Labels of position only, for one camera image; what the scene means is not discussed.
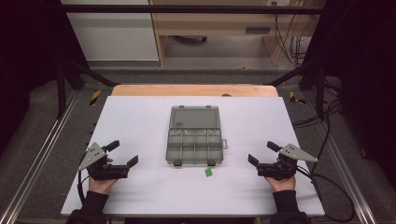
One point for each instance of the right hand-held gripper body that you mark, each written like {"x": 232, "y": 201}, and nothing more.
{"x": 280, "y": 169}

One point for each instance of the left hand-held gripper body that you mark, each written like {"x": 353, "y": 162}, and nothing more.
{"x": 102, "y": 169}

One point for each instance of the small green piece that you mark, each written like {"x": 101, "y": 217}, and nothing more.
{"x": 208, "y": 172}

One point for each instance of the clear grey plastic organizer box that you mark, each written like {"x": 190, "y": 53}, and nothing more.
{"x": 193, "y": 137}

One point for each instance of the person's right hand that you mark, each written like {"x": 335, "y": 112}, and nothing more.
{"x": 283, "y": 185}

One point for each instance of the person's left hand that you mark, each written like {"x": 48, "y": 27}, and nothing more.
{"x": 101, "y": 186}

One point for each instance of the yellow black tape strip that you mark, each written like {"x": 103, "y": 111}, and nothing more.
{"x": 95, "y": 97}
{"x": 294, "y": 97}

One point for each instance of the black metal stand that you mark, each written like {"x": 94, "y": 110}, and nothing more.
{"x": 62, "y": 90}
{"x": 320, "y": 90}

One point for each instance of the wooden table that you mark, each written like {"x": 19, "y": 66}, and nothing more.
{"x": 193, "y": 90}

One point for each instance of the white cabinet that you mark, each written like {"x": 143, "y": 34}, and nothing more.
{"x": 115, "y": 37}

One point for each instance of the black curtain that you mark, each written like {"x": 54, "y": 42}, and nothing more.
{"x": 28, "y": 62}
{"x": 367, "y": 77}

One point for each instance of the light wooden desk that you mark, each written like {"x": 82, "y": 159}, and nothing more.
{"x": 218, "y": 21}

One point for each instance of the aluminium floor rail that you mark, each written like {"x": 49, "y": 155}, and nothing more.
{"x": 40, "y": 152}
{"x": 345, "y": 168}

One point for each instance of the black horizontal frame bar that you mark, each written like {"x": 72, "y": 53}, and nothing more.
{"x": 186, "y": 9}

